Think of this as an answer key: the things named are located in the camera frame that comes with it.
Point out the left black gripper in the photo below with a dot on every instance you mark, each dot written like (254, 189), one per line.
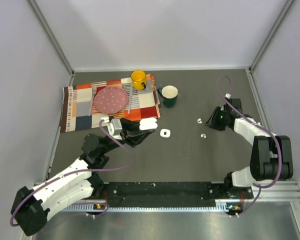
(131, 134)

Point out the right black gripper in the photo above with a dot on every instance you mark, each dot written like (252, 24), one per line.
(212, 120)

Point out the white earbud charging case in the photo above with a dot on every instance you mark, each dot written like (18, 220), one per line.
(165, 133)

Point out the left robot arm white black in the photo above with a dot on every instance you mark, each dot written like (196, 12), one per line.
(33, 208)

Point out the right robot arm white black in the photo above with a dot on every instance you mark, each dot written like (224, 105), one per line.
(271, 154)

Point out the pink dotted plate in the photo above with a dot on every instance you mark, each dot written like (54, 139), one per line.
(110, 100)

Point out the dark green mug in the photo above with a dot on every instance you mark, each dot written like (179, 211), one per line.
(169, 95)

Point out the lilac knife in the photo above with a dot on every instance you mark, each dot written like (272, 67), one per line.
(130, 98)

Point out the patterned orange placemat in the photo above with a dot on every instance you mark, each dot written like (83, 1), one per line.
(78, 113)

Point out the yellow mug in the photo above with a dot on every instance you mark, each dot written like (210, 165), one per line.
(139, 79)

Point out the lilac fork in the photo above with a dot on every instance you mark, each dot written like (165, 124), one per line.
(92, 100)

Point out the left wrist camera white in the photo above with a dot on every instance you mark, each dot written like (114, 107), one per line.
(114, 127)

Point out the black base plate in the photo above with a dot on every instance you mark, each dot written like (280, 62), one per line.
(164, 194)

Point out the grey slotted cable duct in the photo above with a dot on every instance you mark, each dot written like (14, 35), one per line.
(216, 207)

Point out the aluminium frame rail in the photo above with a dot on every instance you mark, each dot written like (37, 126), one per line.
(282, 191)

